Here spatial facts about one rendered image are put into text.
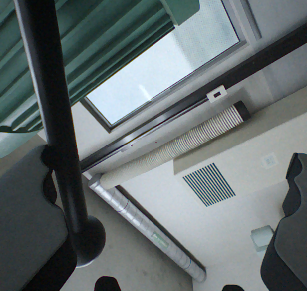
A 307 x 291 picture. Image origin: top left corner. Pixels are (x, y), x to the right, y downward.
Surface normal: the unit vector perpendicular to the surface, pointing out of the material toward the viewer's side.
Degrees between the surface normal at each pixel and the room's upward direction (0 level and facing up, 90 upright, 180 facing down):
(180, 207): 90
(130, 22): 90
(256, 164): 90
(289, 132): 90
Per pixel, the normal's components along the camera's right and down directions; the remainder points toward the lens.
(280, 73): -0.05, 0.53
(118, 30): 0.38, 0.88
